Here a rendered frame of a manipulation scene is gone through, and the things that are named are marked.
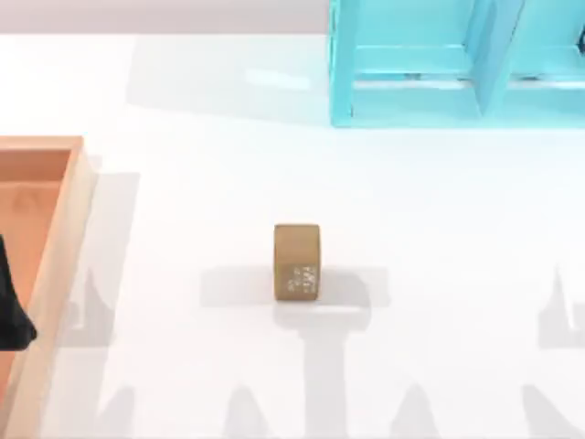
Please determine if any brown wooden block clock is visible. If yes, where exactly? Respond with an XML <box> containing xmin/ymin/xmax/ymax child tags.
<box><xmin>273</xmin><ymin>222</ymin><xmax>324</xmax><ymax>304</ymax></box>

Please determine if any light blue rack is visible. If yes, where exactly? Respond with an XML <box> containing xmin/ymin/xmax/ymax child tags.
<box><xmin>327</xmin><ymin>0</ymin><xmax>585</xmax><ymax>130</ymax></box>

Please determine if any shallow salmon-coloured box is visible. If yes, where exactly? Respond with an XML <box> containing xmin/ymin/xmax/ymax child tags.
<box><xmin>0</xmin><ymin>135</ymin><xmax>99</xmax><ymax>439</ymax></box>

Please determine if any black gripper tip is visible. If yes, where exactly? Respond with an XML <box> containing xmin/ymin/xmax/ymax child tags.
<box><xmin>0</xmin><ymin>233</ymin><xmax>38</xmax><ymax>353</ymax></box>

